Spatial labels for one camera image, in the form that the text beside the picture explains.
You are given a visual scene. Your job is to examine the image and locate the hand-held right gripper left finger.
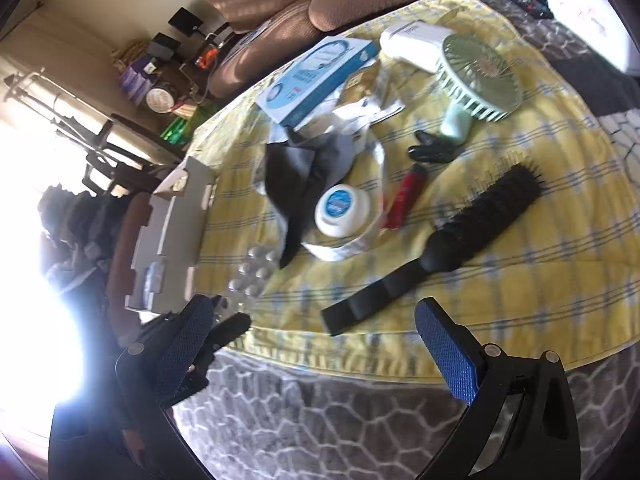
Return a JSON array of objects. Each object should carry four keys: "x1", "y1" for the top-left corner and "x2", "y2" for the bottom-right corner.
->
[{"x1": 47, "y1": 294, "x2": 216, "y2": 480}]

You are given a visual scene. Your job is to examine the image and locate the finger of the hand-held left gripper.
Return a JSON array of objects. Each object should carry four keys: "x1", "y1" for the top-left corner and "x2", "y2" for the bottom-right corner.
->
[{"x1": 172, "y1": 311, "x2": 252, "y2": 403}]

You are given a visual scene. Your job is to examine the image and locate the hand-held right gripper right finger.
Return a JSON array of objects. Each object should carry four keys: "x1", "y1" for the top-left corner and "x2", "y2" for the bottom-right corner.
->
[{"x1": 414, "y1": 297, "x2": 583, "y2": 480}]

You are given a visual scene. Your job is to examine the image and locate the silver pill blister pack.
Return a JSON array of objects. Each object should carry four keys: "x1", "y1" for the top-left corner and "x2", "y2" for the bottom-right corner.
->
[{"x1": 226, "y1": 245, "x2": 281, "y2": 301}]

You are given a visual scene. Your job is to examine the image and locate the black hairbrush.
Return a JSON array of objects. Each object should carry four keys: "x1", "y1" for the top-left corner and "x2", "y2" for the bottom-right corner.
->
[{"x1": 320, "y1": 161, "x2": 545, "y2": 337}]

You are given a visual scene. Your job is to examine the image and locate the white cardboard box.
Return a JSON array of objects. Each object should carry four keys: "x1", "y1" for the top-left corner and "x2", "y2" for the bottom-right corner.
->
[{"x1": 124, "y1": 156, "x2": 217, "y2": 313}]

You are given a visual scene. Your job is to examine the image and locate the black cloth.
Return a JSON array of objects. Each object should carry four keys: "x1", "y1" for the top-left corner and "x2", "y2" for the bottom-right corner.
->
[{"x1": 262, "y1": 127, "x2": 351, "y2": 270}]

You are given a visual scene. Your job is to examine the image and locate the yellow plaid cloth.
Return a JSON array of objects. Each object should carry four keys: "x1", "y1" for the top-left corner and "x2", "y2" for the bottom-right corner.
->
[{"x1": 187, "y1": 0, "x2": 640, "y2": 386}]

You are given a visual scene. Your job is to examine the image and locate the brown armchair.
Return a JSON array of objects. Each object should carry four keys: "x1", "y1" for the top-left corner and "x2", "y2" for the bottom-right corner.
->
[{"x1": 107, "y1": 192, "x2": 166, "y2": 346}]

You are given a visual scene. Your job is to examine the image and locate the pile of clothes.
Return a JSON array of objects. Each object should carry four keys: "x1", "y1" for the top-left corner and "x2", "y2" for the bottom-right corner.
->
[{"x1": 39, "y1": 185, "x2": 128, "y2": 286}]

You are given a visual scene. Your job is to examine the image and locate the red lipstick tube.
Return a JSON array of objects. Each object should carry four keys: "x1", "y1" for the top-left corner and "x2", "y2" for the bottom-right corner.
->
[{"x1": 382, "y1": 164, "x2": 428, "y2": 230}]

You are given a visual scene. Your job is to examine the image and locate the white round jar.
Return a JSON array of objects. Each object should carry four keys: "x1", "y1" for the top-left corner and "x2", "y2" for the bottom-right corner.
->
[{"x1": 315, "y1": 183, "x2": 372, "y2": 238}]

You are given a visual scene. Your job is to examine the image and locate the black chair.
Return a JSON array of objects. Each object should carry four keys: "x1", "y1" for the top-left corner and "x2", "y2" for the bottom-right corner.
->
[{"x1": 82, "y1": 115, "x2": 186, "y2": 196}]

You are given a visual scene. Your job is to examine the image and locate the black hair clip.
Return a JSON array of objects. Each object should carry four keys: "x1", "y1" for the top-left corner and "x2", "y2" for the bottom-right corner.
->
[{"x1": 407, "y1": 130, "x2": 463, "y2": 163}]

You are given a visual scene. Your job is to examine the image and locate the green bag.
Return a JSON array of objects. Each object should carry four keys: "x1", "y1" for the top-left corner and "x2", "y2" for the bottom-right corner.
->
[{"x1": 159, "y1": 117, "x2": 198, "y2": 147}]

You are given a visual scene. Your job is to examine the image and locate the round white tin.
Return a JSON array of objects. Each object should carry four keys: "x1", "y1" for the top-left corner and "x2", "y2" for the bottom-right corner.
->
[{"x1": 146, "y1": 88, "x2": 174, "y2": 113}]

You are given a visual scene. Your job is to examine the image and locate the white tote bag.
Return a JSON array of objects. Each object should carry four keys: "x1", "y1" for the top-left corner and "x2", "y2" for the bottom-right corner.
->
[{"x1": 260, "y1": 67, "x2": 406, "y2": 263}]

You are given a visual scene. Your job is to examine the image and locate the blue and white flat box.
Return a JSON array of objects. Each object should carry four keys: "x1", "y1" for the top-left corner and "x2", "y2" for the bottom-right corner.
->
[{"x1": 256, "y1": 36, "x2": 382, "y2": 128}]

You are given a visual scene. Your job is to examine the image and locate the purple boxes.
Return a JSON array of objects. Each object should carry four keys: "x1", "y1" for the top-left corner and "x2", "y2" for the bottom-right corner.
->
[{"x1": 119, "y1": 57, "x2": 161, "y2": 106}]

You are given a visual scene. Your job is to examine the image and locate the green handheld fan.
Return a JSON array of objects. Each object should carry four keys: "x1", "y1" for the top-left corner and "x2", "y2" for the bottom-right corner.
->
[{"x1": 434, "y1": 32, "x2": 525, "y2": 143}]

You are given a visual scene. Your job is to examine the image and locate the gold packet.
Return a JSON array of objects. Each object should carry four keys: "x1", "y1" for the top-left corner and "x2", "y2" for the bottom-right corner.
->
[{"x1": 347, "y1": 62, "x2": 383, "y2": 96}]

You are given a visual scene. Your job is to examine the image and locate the blue and white paper envelope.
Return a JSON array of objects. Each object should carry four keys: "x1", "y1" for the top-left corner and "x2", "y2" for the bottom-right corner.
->
[{"x1": 220, "y1": 19, "x2": 275, "y2": 68}]

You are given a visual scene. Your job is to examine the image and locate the black speaker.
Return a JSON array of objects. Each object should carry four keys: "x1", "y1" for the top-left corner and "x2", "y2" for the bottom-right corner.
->
[
  {"x1": 146, "y1": 32, "x2": 180, "y2": 59},
  {"x1": 168, "y1": 7, "x2": 204, "y2": 38}
]

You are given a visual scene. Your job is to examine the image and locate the brown sofa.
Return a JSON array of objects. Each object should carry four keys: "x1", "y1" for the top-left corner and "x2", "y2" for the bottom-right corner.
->
[{"x1": 200, "y1": 0, "x2": 526, "y2": 101}]

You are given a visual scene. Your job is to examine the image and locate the metal clothes rack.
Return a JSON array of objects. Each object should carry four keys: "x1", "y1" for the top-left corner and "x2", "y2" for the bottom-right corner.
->
[{"x1": 2, "y1": 72, "x2": 116, "y2": 171}]

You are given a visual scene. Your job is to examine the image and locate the white lint remover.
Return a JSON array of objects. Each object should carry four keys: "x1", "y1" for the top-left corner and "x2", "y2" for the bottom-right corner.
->
[{"x1": 379, "y1": 20, "x2": 451, "y2": 75}]

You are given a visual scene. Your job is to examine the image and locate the black remote controls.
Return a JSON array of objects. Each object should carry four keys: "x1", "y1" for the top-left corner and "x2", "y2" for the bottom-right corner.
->
[{"x1": 497, "y1": 0, "x2": 555, "y2": 20}]

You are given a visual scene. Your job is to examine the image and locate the large white box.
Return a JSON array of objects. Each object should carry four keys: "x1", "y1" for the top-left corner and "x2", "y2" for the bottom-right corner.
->
[{"x1": 542, "y1": 0, "x2": 640, "y2": 73}]

